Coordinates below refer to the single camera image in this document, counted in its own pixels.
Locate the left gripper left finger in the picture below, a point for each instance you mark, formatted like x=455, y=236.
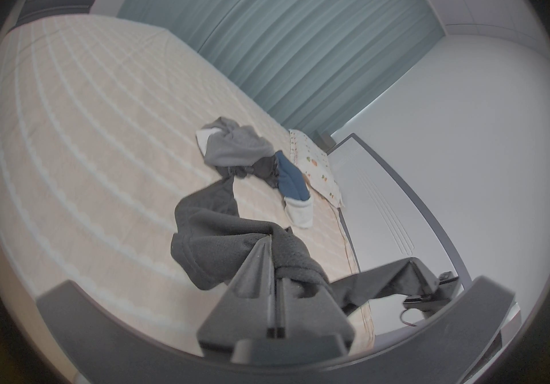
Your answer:
x=245, y=309

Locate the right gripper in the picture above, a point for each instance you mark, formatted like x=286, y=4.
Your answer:
x=442, y=296

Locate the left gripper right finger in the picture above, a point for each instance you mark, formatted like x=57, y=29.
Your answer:
x=309, y=318

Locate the black T-shirt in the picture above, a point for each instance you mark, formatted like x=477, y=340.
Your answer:
x=240, y=240

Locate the pile of clothes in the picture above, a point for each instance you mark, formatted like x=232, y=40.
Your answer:
x=240, y=146

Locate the bed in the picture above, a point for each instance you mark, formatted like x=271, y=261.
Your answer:
x=107, y=137

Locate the white printed pillow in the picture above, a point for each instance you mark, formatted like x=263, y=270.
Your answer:
x=318, y=167

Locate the grey bedside table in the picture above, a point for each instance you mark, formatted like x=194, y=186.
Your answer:
x=325, y=141

